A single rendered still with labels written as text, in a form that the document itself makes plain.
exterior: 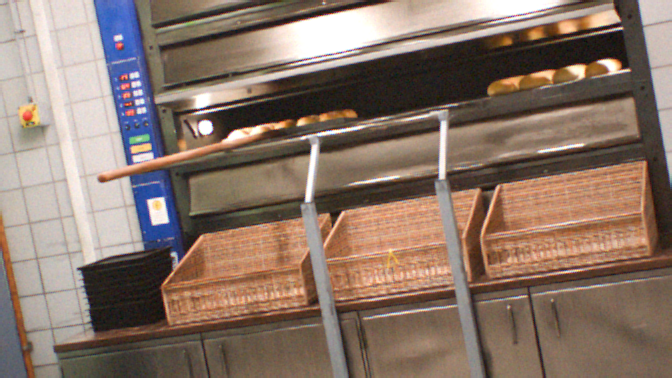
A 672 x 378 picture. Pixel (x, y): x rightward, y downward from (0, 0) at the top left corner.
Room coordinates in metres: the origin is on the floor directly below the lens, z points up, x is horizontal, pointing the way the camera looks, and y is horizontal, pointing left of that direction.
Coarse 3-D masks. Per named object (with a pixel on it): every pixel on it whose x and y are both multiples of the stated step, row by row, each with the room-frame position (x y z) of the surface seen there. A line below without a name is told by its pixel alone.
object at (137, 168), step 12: (264, 132) 5.09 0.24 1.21; (276, 132) 5.21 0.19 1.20; (216, 144) 4.54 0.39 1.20; (228, 144) 4.64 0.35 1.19; (240, 144) 4.77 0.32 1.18; (168, 156) 4.09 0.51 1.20; (180, 156) 4.17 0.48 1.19; (192, 156) 4.28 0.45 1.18; (120, 168) 3.73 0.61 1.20; (132, 168) 3.80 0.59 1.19; (144, 168) 3.88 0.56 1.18; (156, 168) 3.98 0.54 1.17; (108, 180) 3.63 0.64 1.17
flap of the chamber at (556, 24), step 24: (528, 24) 4.50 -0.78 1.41; (552, 24) 4.50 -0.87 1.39; (576, 24) 4.54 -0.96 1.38; (600, 24) 4.58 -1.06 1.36; (408, 48) 4.64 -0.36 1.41; (432, 48) 4.63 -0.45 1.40; (456, 48) 4.67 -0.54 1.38; (480, 48) 4.72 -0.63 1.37; (288, 72) 4.79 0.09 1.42; (312, 72) 4.77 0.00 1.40; (336, 72) 4.81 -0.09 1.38; (360, 72) 4.86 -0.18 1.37; (168, 96) 4.95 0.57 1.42; (192, 96) 4.92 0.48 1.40; (216, 96) 4.96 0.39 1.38; (240, 96) 5.01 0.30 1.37
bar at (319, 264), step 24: (408, 120) 4.42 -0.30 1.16; (264, 144) 4.59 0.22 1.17; (288, 144) 4.56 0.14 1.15; (312, 144) 4.52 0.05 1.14; (168, 168) 4.72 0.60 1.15; (312, 168) 4.44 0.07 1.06; (312, 192) 4.37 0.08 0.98; (312, 216) 4.31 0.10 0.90; (312, 240) 4.32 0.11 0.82; (456, 240) 4.16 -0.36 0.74; (312, 264) 4.32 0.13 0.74; (456, 264) 4.17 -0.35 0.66; (456, 288) 4.17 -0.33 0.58; (336, 312) 4.34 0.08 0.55; (336, 336) 4.31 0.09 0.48; (336, 360) 4.32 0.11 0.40; (480, 360) 4.17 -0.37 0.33
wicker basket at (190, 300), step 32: (288, 224) 4.94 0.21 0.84; (320, 224) 4.87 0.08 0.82; (192, 256) 4.92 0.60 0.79; (224, 256) 5.00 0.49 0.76; (256, 256) 4.96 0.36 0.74; (288, 256) 4.92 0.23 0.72; (192, 288) 4.57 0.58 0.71; (224, 288) 4.54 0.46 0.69; (256, 288) 4.51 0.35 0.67; (192, 320) 4.58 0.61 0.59
